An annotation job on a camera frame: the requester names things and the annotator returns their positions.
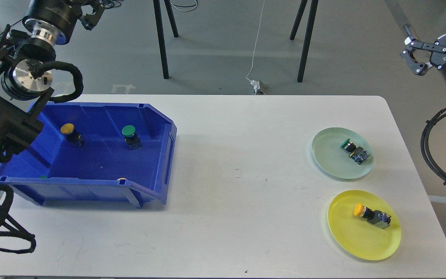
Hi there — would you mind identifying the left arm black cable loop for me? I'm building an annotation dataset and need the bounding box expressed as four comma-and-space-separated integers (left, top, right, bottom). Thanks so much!
0, 184, 37, 254

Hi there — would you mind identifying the black tripod leg right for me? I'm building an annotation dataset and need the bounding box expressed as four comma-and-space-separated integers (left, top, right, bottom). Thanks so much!
290, 0, 319, 83

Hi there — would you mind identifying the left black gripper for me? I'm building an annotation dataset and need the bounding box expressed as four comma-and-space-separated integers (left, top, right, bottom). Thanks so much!
22, 0, 106, 45

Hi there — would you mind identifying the yellow plate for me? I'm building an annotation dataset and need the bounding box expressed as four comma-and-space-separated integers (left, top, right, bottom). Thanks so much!
327, 189, 402, 261

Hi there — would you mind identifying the green push button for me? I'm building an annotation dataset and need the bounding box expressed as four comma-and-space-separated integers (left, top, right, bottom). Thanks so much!
122, 125, 143, 150
340, 138, 371, 165

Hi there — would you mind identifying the black tripod leg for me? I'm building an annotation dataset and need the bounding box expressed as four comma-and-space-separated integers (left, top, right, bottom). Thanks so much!
290, 0, 319, 83
153, 0, 179, 79

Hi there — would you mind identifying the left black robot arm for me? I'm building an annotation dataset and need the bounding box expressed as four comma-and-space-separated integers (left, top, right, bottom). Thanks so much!
0, 0, 106, 163

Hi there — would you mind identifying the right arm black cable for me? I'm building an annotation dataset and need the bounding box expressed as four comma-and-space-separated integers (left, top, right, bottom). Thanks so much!
420, 107, 446, 196

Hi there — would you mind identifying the light green plate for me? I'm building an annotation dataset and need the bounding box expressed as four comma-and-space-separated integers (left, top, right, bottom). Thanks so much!
311, 127, 374, 181

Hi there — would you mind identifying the blue plastic storage bin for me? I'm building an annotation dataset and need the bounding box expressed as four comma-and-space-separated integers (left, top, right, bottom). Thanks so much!
0, 102, 177, 208

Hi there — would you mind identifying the white plug adapter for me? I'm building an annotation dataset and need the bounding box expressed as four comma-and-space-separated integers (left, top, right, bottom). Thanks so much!
250, 80, 269, 95

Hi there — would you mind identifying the white cable on floor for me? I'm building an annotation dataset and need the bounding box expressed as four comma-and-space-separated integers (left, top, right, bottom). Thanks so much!
245, 0, 266, 83

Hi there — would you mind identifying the black tripod leg left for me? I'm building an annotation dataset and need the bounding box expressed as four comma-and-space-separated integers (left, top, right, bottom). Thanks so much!
153, 0, 179, 79

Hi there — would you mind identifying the yellow push button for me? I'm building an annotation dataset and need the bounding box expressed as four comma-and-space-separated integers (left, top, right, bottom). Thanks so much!
60, 122, 84, 147
353, 203, 391, 229

